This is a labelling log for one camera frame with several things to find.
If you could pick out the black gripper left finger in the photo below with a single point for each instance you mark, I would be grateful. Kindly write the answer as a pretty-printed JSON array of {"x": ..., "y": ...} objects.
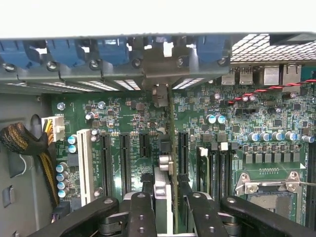
[{"x": 142, "y": 217}]

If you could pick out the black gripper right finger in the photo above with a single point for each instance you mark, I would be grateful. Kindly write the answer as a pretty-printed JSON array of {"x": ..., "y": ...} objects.
[{"x": 206, "y": 217}]

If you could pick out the RAM slot black clips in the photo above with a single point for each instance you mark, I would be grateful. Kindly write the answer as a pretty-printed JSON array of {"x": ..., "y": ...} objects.
[
  {"x": 230, "y": 170},
  {"x": 311, "y": 185},
  {"x": 214, "y": 170}
]

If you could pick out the RAM slot white clips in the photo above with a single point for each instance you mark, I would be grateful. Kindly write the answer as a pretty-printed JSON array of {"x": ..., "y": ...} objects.
[
  {"x": 203, "y": 151},
  {"x": 223, "y": 170}
]

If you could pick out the long black expansion slot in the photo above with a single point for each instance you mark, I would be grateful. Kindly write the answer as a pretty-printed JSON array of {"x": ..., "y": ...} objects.
[
  {"x": 125, "y": 163},
  {"x": 106, "y": 165},
  {"x": 184, "y": 153}
]

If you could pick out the CPU socket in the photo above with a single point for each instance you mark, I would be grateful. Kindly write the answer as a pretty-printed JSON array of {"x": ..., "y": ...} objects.
[{"x": 271, "y": 205}]

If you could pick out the short black expansion slot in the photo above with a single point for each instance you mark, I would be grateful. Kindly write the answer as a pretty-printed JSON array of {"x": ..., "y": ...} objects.
[{"x": 144, "y": 145}]

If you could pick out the white expansion slot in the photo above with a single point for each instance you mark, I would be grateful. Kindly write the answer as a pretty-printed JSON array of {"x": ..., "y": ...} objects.
[{"x": 85, "y": 168}]

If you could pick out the green motherboard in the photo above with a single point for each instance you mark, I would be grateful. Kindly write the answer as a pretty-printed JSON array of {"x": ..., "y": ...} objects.
[{"x": 192, "y": 116}]

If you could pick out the white power connector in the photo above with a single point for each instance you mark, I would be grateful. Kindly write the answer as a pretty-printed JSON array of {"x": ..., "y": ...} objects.
[{"x": 59, "y": 127}]

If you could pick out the grey open PC case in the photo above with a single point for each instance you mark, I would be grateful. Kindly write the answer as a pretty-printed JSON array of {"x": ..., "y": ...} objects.
[{"x": 19, "y": 197}]

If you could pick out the silver rear port block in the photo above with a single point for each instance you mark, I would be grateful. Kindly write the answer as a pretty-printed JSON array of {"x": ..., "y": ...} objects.
[
  {"x": 246, "y": 76},
  {"x": 228, "y": 77},
  {"x": 271, "y": 75},
  {"x": 291, "y": 75}
]

